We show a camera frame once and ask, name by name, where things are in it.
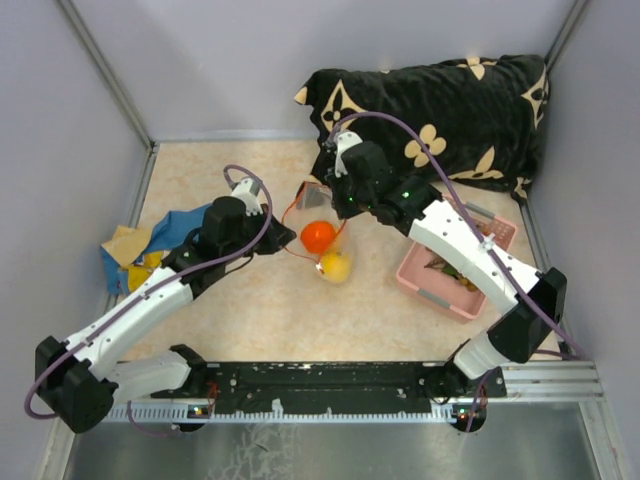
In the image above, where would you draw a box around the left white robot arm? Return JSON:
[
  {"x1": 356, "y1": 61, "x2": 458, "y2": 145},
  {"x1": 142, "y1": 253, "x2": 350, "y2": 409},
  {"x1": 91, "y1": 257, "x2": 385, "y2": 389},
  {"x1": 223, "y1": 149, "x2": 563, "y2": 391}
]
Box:
[{"x1": 35, "y1": 196, "x2": 296, "y2": 434}]

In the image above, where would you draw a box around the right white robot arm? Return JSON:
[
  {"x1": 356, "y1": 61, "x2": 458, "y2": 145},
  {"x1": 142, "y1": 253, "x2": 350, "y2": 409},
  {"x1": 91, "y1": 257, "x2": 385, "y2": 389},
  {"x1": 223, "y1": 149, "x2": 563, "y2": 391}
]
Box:
[{"x1": 321, "y1": 133, "x2": 567, "y2": 396}]

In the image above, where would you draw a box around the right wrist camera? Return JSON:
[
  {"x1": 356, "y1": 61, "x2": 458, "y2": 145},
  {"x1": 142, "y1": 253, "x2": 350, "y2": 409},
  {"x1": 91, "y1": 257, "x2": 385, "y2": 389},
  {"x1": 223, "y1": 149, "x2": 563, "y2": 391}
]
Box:
[{"x1": 329, "y1": 130, "x2": 363, "y2": 178}]

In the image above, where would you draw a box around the yellow blue cartoon bag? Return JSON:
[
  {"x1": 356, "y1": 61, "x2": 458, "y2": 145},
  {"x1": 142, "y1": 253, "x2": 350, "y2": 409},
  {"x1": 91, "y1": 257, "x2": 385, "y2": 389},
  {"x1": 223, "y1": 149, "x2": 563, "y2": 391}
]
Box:
[{"x1": 100, "y1": 225, "x2": 174, "y2": 296}]

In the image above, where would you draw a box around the orange persimmon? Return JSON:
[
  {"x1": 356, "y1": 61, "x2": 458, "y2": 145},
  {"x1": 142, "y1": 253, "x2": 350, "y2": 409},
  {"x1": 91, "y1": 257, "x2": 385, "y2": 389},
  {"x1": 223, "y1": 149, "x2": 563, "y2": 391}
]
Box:
[{"x1": 300, "y1": 220, "x2": 336, "y2": 255}]

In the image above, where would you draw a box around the clear zip top bag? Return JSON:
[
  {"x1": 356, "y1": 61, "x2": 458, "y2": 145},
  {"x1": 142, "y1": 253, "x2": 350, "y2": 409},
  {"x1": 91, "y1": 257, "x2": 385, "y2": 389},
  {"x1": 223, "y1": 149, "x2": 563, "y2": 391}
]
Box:
[{"x1": 281, "y1": 182, "x2": 355, "y2": 280}]

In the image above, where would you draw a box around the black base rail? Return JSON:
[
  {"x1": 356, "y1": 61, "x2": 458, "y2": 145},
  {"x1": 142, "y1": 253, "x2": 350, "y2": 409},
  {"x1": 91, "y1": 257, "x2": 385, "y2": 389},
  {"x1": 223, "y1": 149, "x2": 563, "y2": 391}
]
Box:
[{"x1": 151, "y1": 362, "x2": 476, "y2": 415}]

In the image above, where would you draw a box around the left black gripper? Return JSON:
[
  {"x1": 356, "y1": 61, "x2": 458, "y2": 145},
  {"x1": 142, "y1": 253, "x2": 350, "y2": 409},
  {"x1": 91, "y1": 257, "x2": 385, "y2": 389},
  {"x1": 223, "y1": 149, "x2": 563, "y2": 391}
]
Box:
[{"x1": 222, "y1": 202, "x2": 296, "y2": 263}]

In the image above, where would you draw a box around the brown longan bunch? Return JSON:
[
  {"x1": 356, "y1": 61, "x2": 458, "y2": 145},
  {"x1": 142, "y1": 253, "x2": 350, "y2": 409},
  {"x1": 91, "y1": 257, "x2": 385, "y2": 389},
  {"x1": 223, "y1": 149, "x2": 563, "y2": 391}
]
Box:
[{"x1": 424, "y1": 256, "x2": 478, "y2": 292}]

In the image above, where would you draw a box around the pink plastic basket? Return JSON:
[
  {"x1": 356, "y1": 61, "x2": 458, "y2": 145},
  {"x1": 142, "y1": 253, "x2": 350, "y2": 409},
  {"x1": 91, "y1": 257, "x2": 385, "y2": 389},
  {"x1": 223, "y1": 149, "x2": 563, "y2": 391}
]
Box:
[{"x1": 396, "y1": 202, "x2": 518, "y2": 323}]

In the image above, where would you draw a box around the yellow lemon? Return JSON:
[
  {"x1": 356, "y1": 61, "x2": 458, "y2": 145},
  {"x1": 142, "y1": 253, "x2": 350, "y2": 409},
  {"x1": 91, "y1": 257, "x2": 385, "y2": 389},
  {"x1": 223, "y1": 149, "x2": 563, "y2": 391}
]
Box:
[{"x1": 317, "y1": 251, "x2": 353, "y2": 284}]

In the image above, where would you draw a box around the black floral pillow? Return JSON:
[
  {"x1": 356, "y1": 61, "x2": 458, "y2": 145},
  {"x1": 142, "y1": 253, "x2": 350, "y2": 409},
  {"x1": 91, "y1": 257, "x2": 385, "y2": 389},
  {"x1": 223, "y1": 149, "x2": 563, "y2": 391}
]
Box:
[{"x1": 294, "y1": 55, "x2": 550, "y2": 202}]

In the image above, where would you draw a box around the blue cloth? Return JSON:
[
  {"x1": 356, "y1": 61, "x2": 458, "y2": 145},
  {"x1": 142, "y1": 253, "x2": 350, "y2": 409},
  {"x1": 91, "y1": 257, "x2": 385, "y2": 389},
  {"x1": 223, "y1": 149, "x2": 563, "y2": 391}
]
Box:
[{"x1": 99, "y1": 202, "x2": 216, "y2": 294}]

